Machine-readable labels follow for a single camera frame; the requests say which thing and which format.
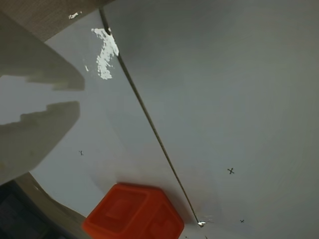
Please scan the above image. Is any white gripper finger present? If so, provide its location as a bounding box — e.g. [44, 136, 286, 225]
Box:
[0, 100, 81, 186]
[0, 11, 86, 91]

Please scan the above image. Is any orange square block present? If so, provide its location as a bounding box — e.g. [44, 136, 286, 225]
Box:
[81, 182, 185, 239]

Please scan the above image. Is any white board sheet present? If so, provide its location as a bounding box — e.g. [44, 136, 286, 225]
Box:
[99, 0, 319, 239]
[0, 8, 201, 239]

